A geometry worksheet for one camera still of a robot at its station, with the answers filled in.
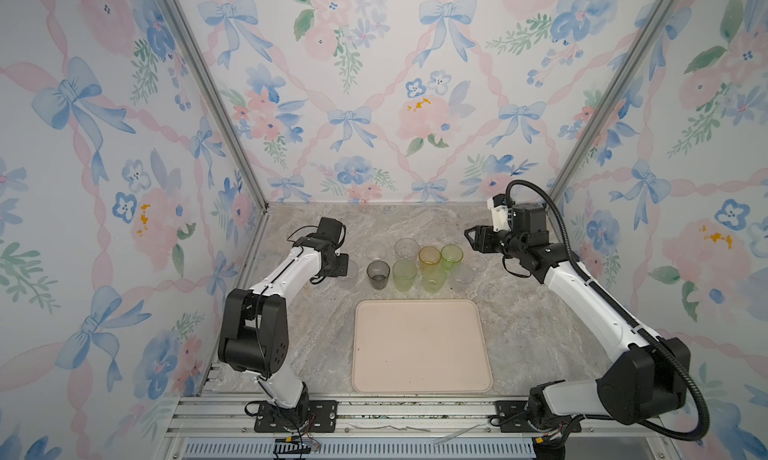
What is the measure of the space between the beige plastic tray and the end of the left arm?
17 centimetres

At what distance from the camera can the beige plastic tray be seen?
2.64ft

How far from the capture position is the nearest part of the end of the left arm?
0.67 m
